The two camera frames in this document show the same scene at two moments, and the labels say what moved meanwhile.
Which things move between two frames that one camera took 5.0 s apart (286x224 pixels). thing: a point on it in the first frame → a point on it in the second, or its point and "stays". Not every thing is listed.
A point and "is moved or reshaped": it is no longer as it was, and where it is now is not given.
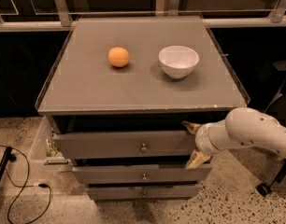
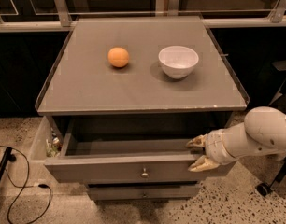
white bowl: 178,61 stays
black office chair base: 280,108 stays
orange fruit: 118,57 stays
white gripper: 203,141 → 215,147
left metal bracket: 61,5 stays
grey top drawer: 125,144 is moved or reshaped
